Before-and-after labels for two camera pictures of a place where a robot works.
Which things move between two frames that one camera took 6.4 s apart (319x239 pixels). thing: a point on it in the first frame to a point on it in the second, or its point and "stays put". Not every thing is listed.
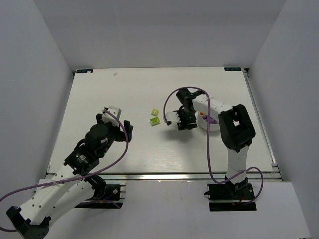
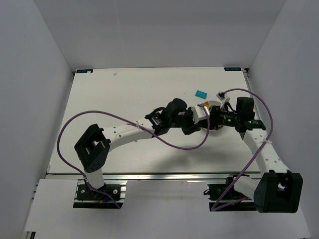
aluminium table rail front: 168,177 stays put
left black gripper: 117,132 to 189,124
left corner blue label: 84,70 stays put
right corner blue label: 232,69 stays put
